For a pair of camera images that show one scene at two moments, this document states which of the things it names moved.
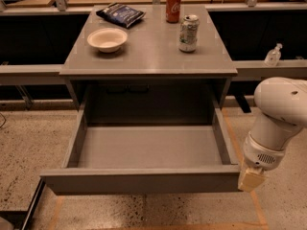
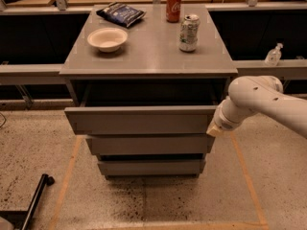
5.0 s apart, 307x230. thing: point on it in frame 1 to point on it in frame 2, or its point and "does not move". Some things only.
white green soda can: [189, 34] does not move
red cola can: [173, 7] does not move
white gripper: [260, 154] to [223, 121]
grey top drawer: [147, 157] to [117, 120]
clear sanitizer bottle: [273, 56] does not move
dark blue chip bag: [122, 13] does not move
